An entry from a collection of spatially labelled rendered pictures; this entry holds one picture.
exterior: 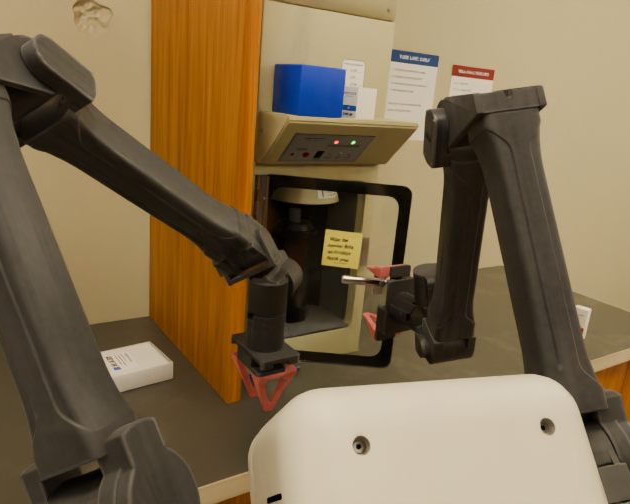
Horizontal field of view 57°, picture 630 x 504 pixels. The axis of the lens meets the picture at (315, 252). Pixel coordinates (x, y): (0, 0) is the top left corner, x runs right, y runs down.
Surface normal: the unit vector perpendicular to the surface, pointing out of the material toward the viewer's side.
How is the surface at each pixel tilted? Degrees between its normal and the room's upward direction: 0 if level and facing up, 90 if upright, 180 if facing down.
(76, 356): 57
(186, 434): 0
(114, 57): 90
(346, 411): 25
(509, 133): 65
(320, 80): 90
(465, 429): 48
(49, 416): 80
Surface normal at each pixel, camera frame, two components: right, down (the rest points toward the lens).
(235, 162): -0.83, 0.08
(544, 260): 0.07, -0.17
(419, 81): 0.55, 0.27
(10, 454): 0.08, -0.96
